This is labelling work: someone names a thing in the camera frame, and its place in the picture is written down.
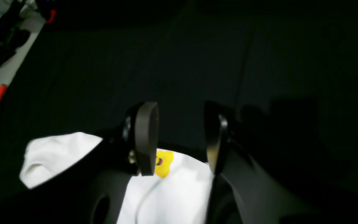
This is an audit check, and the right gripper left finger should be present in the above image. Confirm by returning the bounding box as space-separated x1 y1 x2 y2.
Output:
27 102 159 224

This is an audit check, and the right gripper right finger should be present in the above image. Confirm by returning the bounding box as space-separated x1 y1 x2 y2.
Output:
204 101 316 224

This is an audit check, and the white t-shirt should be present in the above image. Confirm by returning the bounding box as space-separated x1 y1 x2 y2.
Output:
19 132 213 224

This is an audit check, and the black table cloth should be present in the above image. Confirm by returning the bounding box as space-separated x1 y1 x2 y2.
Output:
0 0 358 224

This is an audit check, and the red clamp top left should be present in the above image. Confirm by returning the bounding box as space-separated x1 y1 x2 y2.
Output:
45 9 57 24

